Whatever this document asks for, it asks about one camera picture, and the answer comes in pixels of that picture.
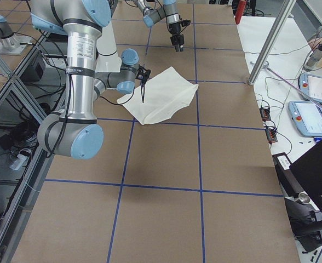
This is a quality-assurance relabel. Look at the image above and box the red cylinder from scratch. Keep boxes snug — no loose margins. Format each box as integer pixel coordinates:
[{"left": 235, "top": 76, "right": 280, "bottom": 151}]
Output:
[{"left": 235, "top": 0, "right": 247, "bottom": 25}]

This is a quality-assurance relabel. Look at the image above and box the white long-sleeve printed shirt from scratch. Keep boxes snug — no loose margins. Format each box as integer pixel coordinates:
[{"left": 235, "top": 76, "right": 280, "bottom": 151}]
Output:
[{"left": 117, "top": 67, "right": 198, "bottom": 125}]

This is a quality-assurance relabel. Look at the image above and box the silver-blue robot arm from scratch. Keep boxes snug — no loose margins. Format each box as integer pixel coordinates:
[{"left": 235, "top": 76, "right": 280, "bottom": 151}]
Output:
[
  {"left": 132, "top": 0, "right": 191, "bottom": 52},
  {"left": 29, "top": 1, "right": 151, "bottom": 159}
]

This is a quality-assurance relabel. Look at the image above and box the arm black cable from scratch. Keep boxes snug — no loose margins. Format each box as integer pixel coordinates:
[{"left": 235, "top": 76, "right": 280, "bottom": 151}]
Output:
[{"left": 99, "top": 87, "right": 136, "bottom": 105}]

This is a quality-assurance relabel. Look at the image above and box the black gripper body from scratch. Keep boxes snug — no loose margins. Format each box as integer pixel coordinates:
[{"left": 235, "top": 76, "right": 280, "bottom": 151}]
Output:
[{"left": 168, "top": 21, "right": 182, "bottom": 36}]

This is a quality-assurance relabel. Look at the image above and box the metal reacher grabber tool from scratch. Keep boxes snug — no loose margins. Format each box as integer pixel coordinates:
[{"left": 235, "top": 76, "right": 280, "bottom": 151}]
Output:
[{"left": 263, "top": 61, "right": 322, "bottom": 109}]

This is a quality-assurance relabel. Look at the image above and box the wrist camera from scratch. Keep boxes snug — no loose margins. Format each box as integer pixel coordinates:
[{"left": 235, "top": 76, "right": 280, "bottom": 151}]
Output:
[
  {"left": 136, "top": 65, "right": 151, "bottom": 83},
  {"left": 180, "top": 19, "right": 191, "bottom": 27}
]

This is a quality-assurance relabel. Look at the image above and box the small electronics board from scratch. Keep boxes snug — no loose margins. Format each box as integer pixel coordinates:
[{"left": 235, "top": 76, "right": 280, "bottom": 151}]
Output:
[
  {"left": 259, "top": 107, "right": 271, "bottom": 121},
  {"left": 265, "top": 127, "right": 278, "bottom": 144}
]

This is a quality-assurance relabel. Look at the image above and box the far teach pendant tablet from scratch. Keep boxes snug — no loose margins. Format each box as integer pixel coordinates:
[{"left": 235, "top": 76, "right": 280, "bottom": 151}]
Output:
[{"left": 298, "top": 72, "right": 322, "bottom": 104}]

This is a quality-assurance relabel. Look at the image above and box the aluminium frame post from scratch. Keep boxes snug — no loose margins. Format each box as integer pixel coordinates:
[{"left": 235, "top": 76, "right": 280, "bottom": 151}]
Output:
[{"left": 248, "top": 0, "right": 296, "bottom": 85}]

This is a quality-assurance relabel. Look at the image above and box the near teach pendant tablet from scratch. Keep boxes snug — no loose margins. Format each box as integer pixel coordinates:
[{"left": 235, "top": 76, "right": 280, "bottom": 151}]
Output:
[{"left": 288, "top": 101, "right": 322, "bottom": 137}]

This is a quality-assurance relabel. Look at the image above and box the white camera mast with base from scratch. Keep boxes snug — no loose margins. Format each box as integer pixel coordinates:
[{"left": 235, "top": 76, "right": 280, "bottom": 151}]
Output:
[{"left": 95, "top": 21, "right": 122, "bottom": 73}]

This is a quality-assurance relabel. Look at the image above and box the teach pendant tablet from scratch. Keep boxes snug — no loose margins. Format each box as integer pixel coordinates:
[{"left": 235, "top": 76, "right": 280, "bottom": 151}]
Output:
[
  {"left": 288, "top": 101, "right": 322, "bottom": 137},
  {"left": 298, "top": 72, "right": 322, "bottom": 104}
]

